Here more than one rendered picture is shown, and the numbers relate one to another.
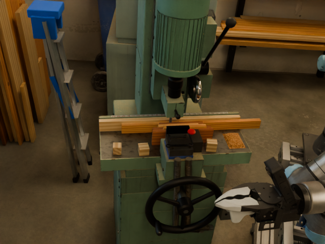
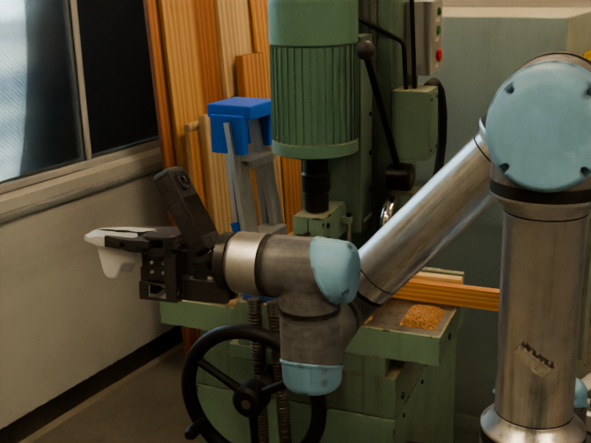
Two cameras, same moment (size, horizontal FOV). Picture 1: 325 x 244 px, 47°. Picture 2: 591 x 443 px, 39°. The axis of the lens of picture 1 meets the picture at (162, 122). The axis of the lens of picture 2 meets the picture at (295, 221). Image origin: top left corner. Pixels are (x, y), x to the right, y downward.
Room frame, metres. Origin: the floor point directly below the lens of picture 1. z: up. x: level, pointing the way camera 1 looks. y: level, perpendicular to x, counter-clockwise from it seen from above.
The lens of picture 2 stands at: (-0.12, -0.95, 1.56)
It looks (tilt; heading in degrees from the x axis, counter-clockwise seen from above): 17 degrees down; 35
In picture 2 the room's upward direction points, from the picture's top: 2 degrees counter-clockwise
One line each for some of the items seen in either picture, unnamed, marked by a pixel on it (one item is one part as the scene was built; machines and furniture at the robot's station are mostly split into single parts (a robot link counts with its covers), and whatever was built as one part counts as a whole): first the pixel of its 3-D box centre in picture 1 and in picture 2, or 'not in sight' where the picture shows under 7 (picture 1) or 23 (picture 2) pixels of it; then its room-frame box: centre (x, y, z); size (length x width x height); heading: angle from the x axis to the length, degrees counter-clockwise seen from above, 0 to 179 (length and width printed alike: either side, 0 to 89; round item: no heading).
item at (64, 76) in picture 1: (65, 99); (263, 278); (1.93, 0.60, 0.58); 0.27 x 0.25 x 1.16; 94
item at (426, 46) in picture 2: not in sight; (424, 36); (1.62, -0.11, 1.40); 0.10 x 0.06 x 0.16; 12
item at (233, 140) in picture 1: (234, 139); (422, 313); (1.25, -0.30, 0.91); 0.10 x 0.07 x 0.02; 12
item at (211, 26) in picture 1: (203, 37); (415, 122); (1.52, -0.14, 1.23); 0.09 x 0.08 x 0.15; 12
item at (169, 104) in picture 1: (172, 102); (321, 227); (1.30, -0.03, 1.03); 0.14 x 0.07 x 0.09; 12
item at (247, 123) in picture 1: (192, 125); (359, 283); (1.30, -0.13, 0.92); 0.60 x 0.02 x 0.04; 102
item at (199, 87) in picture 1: (195, 89); (391, 221); (1.43, -0.13, 1.02); 0.12 x 0.03 x 0.12; 12
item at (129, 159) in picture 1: (175, 152); (301, 318); (1.18, -0.06, 0.87); 0.61 x 0.30 x 0.06; 102
